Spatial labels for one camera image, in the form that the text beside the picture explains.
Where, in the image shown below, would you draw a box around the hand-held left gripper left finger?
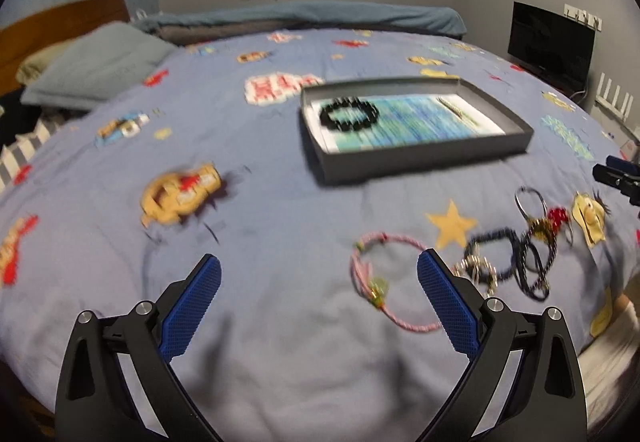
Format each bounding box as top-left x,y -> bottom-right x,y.
54,253 -> 223,442

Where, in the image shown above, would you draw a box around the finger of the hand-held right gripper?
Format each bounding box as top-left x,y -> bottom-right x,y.
606,155 -> 640,177
592,164 -> 640,207

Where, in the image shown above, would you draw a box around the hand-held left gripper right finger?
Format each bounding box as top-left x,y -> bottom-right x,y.
416,248 -> 588,442

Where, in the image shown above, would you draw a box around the dark blue beaded bracelet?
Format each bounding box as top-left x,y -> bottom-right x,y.
452,227 -> 523,297

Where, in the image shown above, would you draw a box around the red charm key ring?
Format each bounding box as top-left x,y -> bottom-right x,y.
515,186 -> 576,247

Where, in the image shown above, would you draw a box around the thin metal ring bangle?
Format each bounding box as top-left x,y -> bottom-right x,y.
552,217 -> 576,249

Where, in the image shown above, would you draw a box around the pink braided bracelet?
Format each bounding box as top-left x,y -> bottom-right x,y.
351,232 -> 446,334

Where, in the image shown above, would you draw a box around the black cord bracelet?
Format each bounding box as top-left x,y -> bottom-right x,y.
517,229 -> 553,301

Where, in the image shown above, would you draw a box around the grey shallow cardboard box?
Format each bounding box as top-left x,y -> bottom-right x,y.
299,76 -> 535,187

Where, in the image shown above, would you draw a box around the white rack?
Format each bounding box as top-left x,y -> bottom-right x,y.
596,73 -> 637,123

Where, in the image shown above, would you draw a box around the blue printed cartoon blanket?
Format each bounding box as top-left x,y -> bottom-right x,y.
0,14 -> 640,423

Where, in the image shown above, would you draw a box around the black flat monitor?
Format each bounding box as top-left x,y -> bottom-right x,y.
507,0 -> 597,92

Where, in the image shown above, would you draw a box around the thin gold stick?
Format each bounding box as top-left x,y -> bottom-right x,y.
436,96 -> 482,127

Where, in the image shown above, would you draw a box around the colourful printed paper sheet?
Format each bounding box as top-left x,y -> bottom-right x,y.
306,94 -> 506,153

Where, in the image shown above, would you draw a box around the striped white cloth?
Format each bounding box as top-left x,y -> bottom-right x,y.
0,117 -> 66,193

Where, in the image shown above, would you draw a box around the grey-blue pillow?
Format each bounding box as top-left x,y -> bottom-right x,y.
20,20 -> 176,110

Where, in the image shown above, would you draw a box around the dark cloth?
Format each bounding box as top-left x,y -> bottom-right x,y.
0,89 -> 46,147

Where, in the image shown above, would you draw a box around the grey blanket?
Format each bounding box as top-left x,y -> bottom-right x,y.
157,24 -> 301,46

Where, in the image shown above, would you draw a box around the beige pillow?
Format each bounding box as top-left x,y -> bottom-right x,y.
16,44 -> 68,85

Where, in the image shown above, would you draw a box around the rolled blue duvet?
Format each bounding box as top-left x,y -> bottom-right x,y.
132,0 -> 467,40

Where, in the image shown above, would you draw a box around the wooden headboard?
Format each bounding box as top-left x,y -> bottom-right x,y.
0,0 -> 131,97

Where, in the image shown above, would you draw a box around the white wall hooks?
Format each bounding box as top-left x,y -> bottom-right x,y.
564,4 -> 603,30

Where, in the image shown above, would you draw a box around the black bead bracelet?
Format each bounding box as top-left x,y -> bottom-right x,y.
319,98 -> 380,131

